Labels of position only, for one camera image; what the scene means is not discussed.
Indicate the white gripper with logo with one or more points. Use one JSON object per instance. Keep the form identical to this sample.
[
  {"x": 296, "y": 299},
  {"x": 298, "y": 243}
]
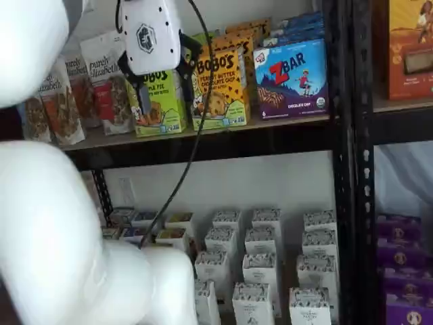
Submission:
[{"x": 152, "y": 37}]

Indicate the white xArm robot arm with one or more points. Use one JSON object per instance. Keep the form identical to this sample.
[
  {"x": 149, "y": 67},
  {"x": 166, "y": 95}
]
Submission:
[{"x": 50, "y": 237}]

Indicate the green Bobo's apple pie box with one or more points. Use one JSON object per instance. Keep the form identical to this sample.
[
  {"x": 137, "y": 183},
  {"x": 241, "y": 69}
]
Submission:
[
  {"x": 214, "y": 36},
  {"x": 169, "y": 111}
]

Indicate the yellow Bobo's peanut butter box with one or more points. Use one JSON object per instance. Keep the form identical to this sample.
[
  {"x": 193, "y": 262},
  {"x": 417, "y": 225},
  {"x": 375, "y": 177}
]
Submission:
[
  {"x": 226, "y": 94},
  {"x": 247, "y": 34},
  {"x": 250, "y": 23},
  {"x": 236, "y": 44}
]

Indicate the wooden shelf board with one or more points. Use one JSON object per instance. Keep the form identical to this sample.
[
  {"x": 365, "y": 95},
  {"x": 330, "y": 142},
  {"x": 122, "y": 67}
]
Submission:
[
  {"x": 115, "y": 138},
  {"x": 380, "y": 105}
]

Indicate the black metal shelf rack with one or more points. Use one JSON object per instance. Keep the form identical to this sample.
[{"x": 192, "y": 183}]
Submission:
[
  {"x": 363, "y": 169},
  {"x": 236, "y": 144}
]

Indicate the blue Zbar chocolate chip box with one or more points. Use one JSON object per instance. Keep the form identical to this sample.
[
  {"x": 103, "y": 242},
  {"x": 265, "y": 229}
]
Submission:
[
  {"x": 294, "y": 37},
  {"x": 291, "y": 84},
  {"x": 297, "y": 28},
  {"x": 301, "y": 18}
]

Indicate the small colourful snack box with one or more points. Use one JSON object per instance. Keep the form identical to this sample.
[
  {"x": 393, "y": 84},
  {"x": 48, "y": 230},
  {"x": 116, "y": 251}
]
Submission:
[
  {"x": 143, "y": 218},
  {"x": 121, "y": 215},
  {"x": 179, "y": 220},
  {"x": 133, "y": 235},
  {"x": 110, "y": 233},
  {"x": 170, "y": 238}
]

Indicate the large orange snack box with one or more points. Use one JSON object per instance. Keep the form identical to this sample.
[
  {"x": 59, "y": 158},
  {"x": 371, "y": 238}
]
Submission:
[{"x": 406, "y": 84}]

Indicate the purple snack box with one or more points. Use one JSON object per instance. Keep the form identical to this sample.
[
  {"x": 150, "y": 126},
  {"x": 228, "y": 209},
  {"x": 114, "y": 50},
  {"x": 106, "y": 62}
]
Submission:
[
  {"x": 409, "y": 313},
  {"x": 399, "y": 254},
  {"x": 399, "y": 227},
  {"x": 407, "y": 284}
]

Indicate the red Purely Elizabeth granola bag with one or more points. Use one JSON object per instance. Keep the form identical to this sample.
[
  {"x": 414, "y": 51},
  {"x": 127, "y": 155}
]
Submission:
[{"x": 108, "y": 101}]

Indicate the orange Purely Elizabeth granola bag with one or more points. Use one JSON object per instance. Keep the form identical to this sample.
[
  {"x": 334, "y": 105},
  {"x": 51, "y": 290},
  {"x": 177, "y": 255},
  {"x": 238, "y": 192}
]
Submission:
[{"x": 64, "y": 115}]

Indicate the white patterned carton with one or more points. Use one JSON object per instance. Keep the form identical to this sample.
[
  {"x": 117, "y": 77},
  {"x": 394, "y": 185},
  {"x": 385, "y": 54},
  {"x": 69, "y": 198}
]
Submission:
[
  {"x": 319, "y": 243},
  {"x": 319, "y": 221},
  {"x": 266, "y": 218},
  {"x": 258, "y": 271},
  {"x": 261, "y": 240},
  {"x": 211, "y": 271},
  {"x": 208, "y": 304},
  {"x": 309, "y": 308},
  {"x": 220, "y": 242},
  {"x": 226, "y": 220},
  {"x": 316, "y": 274},
  {"x": 251, "y": 304}
]

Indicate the white sheet backdrop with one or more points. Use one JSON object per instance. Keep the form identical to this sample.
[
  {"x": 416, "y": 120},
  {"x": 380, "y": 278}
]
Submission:
[{"x": 399, "y": 176}]

